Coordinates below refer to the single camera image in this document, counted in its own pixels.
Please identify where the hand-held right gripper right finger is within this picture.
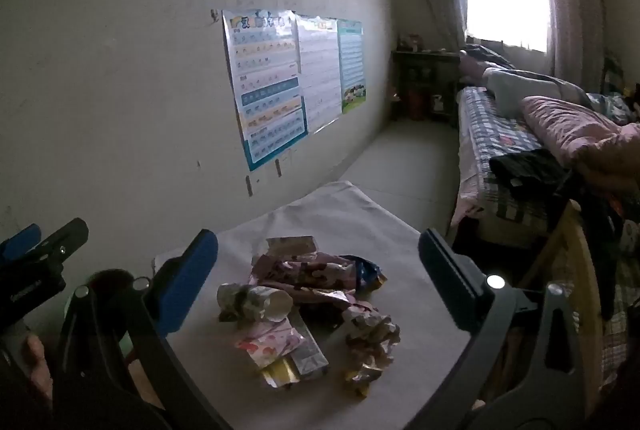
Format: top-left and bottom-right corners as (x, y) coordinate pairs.
(415, 227), (601, 430)

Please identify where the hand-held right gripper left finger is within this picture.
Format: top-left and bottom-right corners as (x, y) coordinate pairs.
(52, 228), (236, 430)

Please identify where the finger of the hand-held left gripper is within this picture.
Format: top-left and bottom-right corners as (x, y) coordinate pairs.
(0, 224), (43, 263)
(25, 217), (90, 268)

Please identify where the green rimmed red bin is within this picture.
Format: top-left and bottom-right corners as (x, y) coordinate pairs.
(65, 267), (137, 311)

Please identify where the patterned paper cup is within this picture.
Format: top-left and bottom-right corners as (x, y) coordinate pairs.
(216, 282), (295, 323)

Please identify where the blue and yellow snack bag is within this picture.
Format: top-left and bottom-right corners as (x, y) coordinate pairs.
(345, 254), (388, 293)

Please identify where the silver foil wrapper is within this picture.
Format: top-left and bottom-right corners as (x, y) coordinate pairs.
(342, 300), (402, 368)

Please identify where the pink and white packet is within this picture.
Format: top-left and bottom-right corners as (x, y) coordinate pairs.
(235, 320), (306, 368)

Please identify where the pink wrapper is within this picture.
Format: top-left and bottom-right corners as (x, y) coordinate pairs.
(249, 250), (358, 306)

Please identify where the grey dotted carton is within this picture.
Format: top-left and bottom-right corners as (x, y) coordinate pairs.
(287, 310), (331, 373)

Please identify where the person's left hand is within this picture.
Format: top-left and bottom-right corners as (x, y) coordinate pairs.
(24, 334), (54, 405)

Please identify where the white table cloth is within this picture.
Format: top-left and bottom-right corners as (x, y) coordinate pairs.
(152, 180), (481, 430)

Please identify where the wooden chair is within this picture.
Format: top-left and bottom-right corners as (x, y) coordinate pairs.
(520, 200), (621, 411)

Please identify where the black garment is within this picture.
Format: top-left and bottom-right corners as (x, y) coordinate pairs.
(489, 149), (571, 201)

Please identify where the dark clothing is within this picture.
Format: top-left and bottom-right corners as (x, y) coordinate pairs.
(570, 175), (626, 321)

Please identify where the bed with plaid sheet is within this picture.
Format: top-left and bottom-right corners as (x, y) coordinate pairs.
(450, 85), (640, 251)

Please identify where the pink quilt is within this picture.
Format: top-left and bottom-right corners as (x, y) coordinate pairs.
(520, 95), (640, 191)

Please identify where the grey blanket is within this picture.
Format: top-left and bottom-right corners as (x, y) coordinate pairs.
(482, 66), (591, 116)

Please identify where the dark cabinet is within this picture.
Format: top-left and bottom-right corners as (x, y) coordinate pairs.
(391, 47), (463, 123)

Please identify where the blue chart wall poster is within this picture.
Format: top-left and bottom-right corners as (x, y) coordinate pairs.
(221, 8), (309, 172)

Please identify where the green wall poster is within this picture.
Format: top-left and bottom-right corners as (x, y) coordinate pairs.
(337, 18), (367, 115)

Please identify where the white chart wall poster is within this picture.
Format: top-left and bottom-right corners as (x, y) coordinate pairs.
(295, 14), (343, 134)

